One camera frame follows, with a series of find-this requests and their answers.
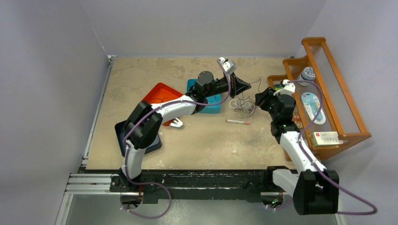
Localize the tangled cable pile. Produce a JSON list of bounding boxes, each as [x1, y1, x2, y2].
[[229, 95, 257, 117]]

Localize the blue blister pack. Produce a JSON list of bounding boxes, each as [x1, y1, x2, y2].
[[301, 92, 326, 125]]

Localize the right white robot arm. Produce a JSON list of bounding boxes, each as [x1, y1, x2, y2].
[[255, 87, 339, 215]]

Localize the wooden shelf rack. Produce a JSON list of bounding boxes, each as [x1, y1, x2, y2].
[[268, 37, 371, 160]]

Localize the blue white jar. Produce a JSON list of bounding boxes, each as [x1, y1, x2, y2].
[[297, 67, 316, 87]]

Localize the orange plastic tray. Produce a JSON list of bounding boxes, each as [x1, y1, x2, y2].
[[142, 83, 183, 127]]

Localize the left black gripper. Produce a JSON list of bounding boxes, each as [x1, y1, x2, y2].
[[204, 73, 251, 99]]

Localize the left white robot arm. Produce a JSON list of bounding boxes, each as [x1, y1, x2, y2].
[[121, 71, 251, 192]]

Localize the small white stapler remover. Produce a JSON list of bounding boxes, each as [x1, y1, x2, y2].
[[169, 118, 184, 129]]

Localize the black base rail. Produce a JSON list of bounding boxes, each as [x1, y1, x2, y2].
[[110, 169, 290, 204]]

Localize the aluminium frame rails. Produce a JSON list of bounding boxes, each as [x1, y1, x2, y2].
[[54, 155, 346, 225]]

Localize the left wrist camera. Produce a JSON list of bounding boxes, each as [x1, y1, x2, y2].
[[218, 57, 237, 75]]

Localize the dark blue plastic tray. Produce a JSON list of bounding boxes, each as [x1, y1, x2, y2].
[[115, 120, 162, 157]]

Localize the teal plastic tray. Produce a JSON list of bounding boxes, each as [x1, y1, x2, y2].
[[185, 79, 222, 114]]

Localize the white orange marker pen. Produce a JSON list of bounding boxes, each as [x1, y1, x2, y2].
[[225, 119, 251, 125]]

